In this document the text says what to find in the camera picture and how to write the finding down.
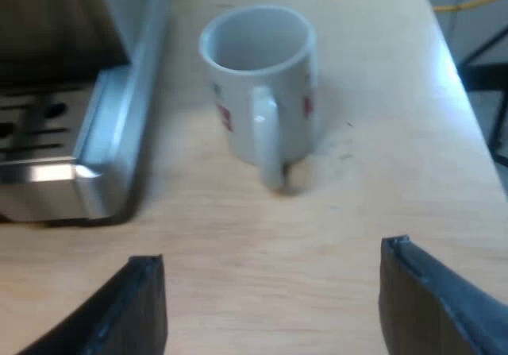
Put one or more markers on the black tripod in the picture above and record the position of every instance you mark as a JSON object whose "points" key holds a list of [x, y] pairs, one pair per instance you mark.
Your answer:
{"points": [[486, 77]]}

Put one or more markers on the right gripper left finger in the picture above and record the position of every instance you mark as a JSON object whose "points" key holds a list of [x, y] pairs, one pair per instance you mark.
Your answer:
{"points": [[123, 315]]}

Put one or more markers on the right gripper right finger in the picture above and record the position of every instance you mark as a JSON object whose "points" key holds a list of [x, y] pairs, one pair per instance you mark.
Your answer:
{"points": [[424, 311]]}

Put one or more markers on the steel espresso machine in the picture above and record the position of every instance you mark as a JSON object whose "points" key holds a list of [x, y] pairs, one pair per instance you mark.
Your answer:
{"points": [[71, 105]]}

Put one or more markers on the white mug with red print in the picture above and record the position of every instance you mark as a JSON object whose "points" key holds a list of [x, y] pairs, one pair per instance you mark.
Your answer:
{"points": [[260, 93]]}

